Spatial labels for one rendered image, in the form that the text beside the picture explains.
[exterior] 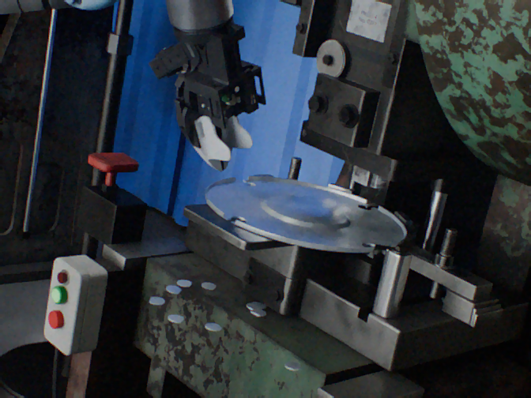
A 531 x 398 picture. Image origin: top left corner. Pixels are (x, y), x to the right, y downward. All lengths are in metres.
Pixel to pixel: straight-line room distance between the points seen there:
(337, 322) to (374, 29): 0.40
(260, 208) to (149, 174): 2.36
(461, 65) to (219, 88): 0.30
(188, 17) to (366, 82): 0.35
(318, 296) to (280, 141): 1.85
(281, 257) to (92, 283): 0.29
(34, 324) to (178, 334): 1.32
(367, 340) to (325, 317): 0.08
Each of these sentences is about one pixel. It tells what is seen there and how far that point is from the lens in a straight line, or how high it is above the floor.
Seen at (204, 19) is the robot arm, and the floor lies 1.06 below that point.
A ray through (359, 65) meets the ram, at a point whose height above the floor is 1.00.
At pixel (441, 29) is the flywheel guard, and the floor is 1.11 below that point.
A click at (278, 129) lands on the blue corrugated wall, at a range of 3.29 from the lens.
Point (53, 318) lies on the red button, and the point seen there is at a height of 0.54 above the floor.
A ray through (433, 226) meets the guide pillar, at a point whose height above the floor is 0.78.
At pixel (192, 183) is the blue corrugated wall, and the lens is 3.62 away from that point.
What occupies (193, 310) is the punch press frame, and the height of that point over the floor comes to 0.61.
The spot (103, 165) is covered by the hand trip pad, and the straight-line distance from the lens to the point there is 1.62.
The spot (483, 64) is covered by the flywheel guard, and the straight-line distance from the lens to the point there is 1.03.
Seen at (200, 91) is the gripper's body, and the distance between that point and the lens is 1.23.
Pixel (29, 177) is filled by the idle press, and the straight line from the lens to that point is 3.04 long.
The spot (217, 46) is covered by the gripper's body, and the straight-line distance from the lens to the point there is 1.20.
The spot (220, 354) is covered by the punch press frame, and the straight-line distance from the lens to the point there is 1.48.
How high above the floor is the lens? 1.21
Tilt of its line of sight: 17 degrees down
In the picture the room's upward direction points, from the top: 11 degrees clockwise
